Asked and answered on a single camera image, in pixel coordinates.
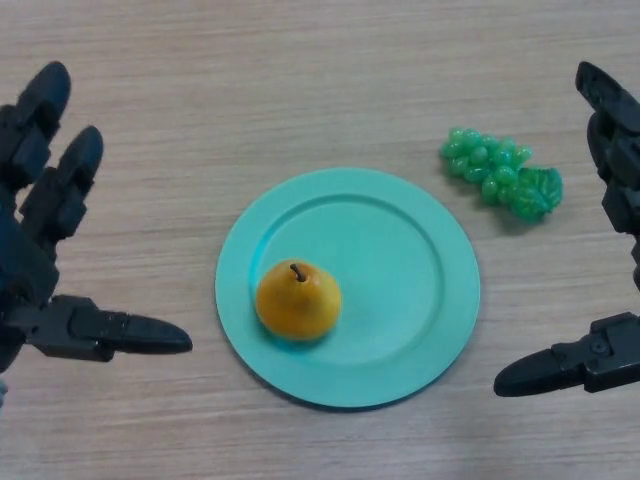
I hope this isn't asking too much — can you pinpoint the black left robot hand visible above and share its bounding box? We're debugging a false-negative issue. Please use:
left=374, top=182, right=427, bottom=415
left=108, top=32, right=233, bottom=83
left=0, top=60, right=194, bottom=374

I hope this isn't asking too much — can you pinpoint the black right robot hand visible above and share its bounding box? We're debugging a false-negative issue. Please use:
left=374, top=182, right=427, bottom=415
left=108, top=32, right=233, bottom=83
left=493, top=61, right=640, bottom=400

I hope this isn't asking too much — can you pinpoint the yellow pear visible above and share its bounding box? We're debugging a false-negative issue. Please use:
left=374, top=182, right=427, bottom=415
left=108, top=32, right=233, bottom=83
left=255, top=258, right=344, bottom=343

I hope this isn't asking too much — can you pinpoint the teal green round plate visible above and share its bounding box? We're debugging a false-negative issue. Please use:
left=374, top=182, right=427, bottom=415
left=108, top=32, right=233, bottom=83
left=215, top=168, right=480, bottom=411

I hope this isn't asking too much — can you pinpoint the green grape bunch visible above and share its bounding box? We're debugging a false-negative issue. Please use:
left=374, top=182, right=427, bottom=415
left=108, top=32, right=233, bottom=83
left=439, top=127, right=564, bottom=225

